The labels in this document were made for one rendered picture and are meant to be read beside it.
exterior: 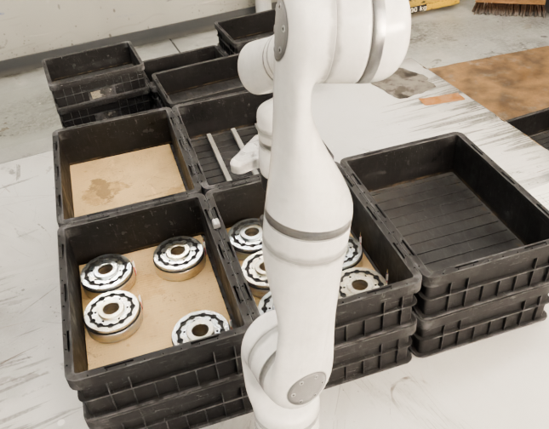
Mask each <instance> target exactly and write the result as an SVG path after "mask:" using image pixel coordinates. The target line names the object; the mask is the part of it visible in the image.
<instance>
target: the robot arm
mask: <svg viewBox="0 0 549 429"><path fill-rule="evenodd" d="M275 11H276V17H275V25H274V29H273V31H274V34H273V35H272V36H270V37H266V38H262V39H259V40H255V41H253V42H250V43H247V44H246V45H245V46H244V47H243V48H242V50H241V52H240V55H239V57H238V61H237V70H238V75H239V78H240V80H241V82H242V84H243V86H244V87H245V88H246V89H247V90H248V91H249V92H250V93H252V94H269V93H273V98H271V99H269V100H267V101H265V102H263V103H262V104H261V105H260V106H259V108H258V110H257V115H256V118H257V128H258V134H257V135H255V136H254V137H253V138H252V139H251V140H250V141H249V142H248V143H247V144H246V145H245V147H244V148H243V149H242V150H241V151H240V152H239V153H238V154H237V155H236V156H235V157H234V158H233V159H232V160H231V162H230V165H231V171H232V173H233V174H244V173H247V172H249V171H250V170H253V169H260V177H261V185H262V188H263V190H264V191H265V192H266V202H265V209H264V214H262V215H261V216H260V225H261V229H262V254H263V260H264V264H265V269H266V276H267V280H268V283H269V287H270V291H271V294H272V299H273V303H274V306H275V310H271V311H269V312H266V313H264V314H262V315H261V316H259V317H258V318H256V319H255V320H254V321H253V322H252V324H251V325H250V326H249V328H248V329H247V331H246V333H245V335H244V337H243V342H242V346H241V359H242V366H243V376H244V381H245V386H246V390H247V393H248V396H249V400H250V402H251V404H252V407H253V411H254V428H255V429H319V410H320V398H319V394H320V393H321V391H322V390H323V389H324V387H325V385H326V384H327V382H328V380H329V377H330V374H331V370H332V366H333V358H334V336H335V312H336V305H337V300H338V294H339V288H340V277H341V272H342V266H343V262H344V258H345V254H346V248H347V244H348V238H349V234H350V229H351V224H352V215H353V202H352V196H351V193H350V191H349V188H348V186H347V183H346V181H345V179H344V178H343V176H342V174H341V172H340V171H339V169H338V167H337V166H336V164H335V162H334V160H333V158H332V157H331V156H330V154H329V152H328V150H327V148H326V146H325V144H324V143H323V141H322V138H321V136H320V134H319V132H318V130H317V126H316V124H315V122H314V119H313V116H312V89H313V87H314V85H315V84H320V83H374V82H379V81H381V80H384V79H386V78H388V77H390V76H391V75H392V74H393V73H394V72H395V71H396V70H397V69H398V68H399V67H400V65H401V64H402V62H403V59H404V57H405V55H406V54H407V50H408V47H409V40H410V33H411V12H410V6H409V0H277V4H276V8H275Z"/></svg>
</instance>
